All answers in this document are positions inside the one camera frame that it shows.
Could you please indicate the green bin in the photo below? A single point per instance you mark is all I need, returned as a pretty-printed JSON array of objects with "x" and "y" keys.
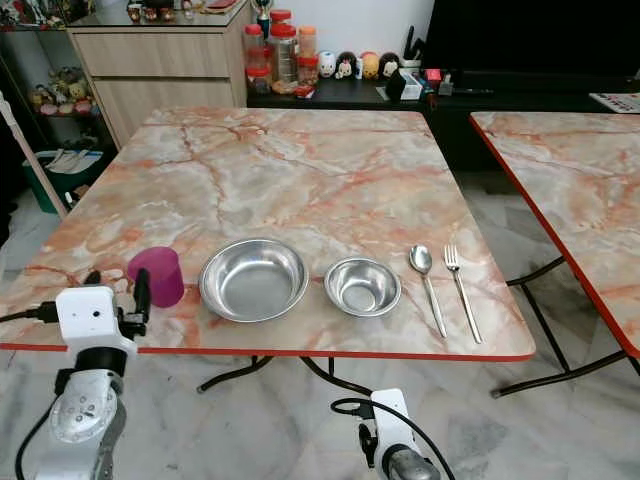
[{"x": 60, "y": 190}]

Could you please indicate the steel fork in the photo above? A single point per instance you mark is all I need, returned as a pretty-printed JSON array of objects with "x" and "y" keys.
[{"x": 452, "y": 262}]

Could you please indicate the black plush toy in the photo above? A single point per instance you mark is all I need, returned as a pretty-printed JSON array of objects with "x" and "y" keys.
[{"x": 389, "y": 64}]

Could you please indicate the slim red-lid plastic jar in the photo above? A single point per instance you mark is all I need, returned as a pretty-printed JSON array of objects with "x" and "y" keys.
[{"x": 253, "y": 45}]

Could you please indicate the orange-lid plastic jar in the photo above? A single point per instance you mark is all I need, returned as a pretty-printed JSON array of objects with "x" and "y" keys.
[{"x": 307, "y": 40}]

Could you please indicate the purple plastic cup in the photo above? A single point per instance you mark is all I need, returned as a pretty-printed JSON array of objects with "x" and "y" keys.
[{"x": 163, "y": 270}]

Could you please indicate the small red item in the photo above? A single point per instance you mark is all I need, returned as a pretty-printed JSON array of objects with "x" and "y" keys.
[{"x": 433, "y": 76}]

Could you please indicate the white plush toy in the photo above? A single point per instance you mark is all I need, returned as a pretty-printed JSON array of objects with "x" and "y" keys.
[{"x": 326, "y": 65}]

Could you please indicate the small steel bowl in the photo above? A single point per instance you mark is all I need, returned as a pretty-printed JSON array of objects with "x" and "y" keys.
[{"x": 362, "y": 287}]

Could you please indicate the white tissue box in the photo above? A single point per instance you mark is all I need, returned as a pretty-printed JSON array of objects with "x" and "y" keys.
[{"x": 406, "y": 86}]

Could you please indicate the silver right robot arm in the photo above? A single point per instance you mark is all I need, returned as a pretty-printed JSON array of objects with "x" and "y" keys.
[{"x": 412, "y": 466}]

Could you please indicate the steel spoon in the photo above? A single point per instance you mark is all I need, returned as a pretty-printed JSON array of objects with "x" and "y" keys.
[{"x": 420, "y": 259}]

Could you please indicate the small red-lid jar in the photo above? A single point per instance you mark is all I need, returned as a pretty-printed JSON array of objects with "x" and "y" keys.
[
  {"x": 258, "y": 80},
  {"x": 307, "y": 72}
]

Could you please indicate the marble folding table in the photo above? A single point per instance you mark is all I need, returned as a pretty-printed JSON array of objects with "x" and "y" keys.
[
  {"x": 570, "y": 170},
  {"x": 290, "y": 180}
]

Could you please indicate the shelf plush toy pile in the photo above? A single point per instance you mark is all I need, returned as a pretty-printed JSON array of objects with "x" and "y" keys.
[{"x": 63, "y": 92}]

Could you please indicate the small trophy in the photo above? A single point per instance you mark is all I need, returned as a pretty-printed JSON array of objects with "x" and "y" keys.
[{"x": 263, "y": 18}]

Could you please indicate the black television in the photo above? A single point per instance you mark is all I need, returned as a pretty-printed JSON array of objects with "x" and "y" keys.
[{"x": 530, "y": 30}]

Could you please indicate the wooden drawer cabinet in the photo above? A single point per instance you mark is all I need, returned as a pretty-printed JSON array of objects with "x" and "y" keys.
[{"x": 160, "y": 85}]

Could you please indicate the printed magazine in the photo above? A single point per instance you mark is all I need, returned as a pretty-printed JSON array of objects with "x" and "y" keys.
[{"x": 615, "y": 101}]

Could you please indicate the large steel bowl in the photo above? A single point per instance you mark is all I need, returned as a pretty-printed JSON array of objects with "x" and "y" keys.
[{"x": 253, "y": 280}]

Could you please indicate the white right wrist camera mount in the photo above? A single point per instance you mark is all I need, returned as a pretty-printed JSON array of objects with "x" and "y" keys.
[{"x": 390, "y": 420}]

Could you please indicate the yellow plush toy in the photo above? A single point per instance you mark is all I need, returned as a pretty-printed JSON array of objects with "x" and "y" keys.
[{"x": 369, "y": 65}]

